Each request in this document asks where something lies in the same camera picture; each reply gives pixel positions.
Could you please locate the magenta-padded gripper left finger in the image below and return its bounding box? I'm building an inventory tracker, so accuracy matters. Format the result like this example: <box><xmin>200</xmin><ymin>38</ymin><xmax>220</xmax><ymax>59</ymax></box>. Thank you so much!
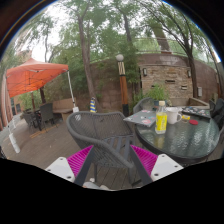
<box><xmin>44</xmin><ymin>144</ymin><xmax>96</xmax><ymax>187</ymax></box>

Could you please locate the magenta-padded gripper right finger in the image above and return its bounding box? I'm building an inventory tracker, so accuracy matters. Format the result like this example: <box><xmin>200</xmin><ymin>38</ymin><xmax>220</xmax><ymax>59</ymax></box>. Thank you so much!
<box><xmin>128</xmin><ymin>143</ymin><xmax>185</xmax><ymax>187</ymax></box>

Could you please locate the clear bottle with yellow label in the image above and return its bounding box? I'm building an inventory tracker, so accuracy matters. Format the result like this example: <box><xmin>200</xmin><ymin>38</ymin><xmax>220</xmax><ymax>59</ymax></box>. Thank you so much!
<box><xmin>154</xmin><ymin>100</ymin><xmax>169</xmax><ymax>135</ymax></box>

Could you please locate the grey laptop with stickers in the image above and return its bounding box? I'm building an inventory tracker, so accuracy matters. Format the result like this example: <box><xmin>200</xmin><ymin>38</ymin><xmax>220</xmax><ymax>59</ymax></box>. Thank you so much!
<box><xmin>123</xmin><ymin>109</ymin><xmax>158</xmax><ymax>128</ymax></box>

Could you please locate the white mug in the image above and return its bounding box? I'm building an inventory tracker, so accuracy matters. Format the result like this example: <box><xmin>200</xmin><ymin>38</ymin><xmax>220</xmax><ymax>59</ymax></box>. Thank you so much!
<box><xmin>165</xmin><ymin>106</ymin><xmax>183</xmax><ymax>125</ymax></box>

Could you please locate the blue yellow striped cone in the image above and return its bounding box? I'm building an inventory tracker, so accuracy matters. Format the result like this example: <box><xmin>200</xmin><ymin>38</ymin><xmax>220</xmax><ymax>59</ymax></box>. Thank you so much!
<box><xmin>89</xmin><ymin>96</ymin><xmax>98</xmax><ymax>114</ymax></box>

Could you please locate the wooden bench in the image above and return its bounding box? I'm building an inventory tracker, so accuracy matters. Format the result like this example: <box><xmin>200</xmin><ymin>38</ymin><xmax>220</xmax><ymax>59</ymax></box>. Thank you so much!
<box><xmin>51</xmin><ymin>97</ymin><xmax>76</xmax><ymax>117</ymax></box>

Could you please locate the dark wicker patio chair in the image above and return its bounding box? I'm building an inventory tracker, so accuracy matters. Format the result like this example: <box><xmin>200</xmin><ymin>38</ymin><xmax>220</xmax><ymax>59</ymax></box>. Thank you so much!
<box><xmin>39</xmin><ymin>102</ymin><xmax>56</xmax><ymax>127</ymax></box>

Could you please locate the black laptop with stickers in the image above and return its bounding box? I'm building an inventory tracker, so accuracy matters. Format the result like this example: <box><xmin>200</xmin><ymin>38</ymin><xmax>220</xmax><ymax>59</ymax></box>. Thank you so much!
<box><xmin>181</xmin><ymin>105</ymin><xmax>212</xmax><ymax>120</ymax></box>

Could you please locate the orange canopy tent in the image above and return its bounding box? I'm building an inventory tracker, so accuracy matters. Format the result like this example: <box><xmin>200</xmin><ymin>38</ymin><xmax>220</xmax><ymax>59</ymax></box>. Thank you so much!
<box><xmin>3</xmin><ymin>57</ymin><xmax>80</xmax><ymax>154</ymax></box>

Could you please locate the dark forked-trunk tree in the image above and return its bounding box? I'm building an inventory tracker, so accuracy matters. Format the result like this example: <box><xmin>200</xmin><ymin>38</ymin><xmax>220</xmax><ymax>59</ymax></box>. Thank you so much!
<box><xmin>139</xmin><ymin>0</ymin><xmax>214</xmax><ymax>99</ymax></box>

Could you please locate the slanted brown-trunk tree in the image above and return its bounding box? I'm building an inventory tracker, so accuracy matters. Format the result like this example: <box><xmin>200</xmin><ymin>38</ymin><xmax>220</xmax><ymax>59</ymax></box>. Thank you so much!
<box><xmin>56</xmin><ymin>0</ymin><xmax>114</xmax><ymax>113</ymax></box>

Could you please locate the brown lamp post, globe light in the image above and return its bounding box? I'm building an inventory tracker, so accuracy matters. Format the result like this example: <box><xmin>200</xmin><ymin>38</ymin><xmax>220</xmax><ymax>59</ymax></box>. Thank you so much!
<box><xmin>115</xmin><ymin>53</ymin><xmax>131</xmax><ymax>117</ymax></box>

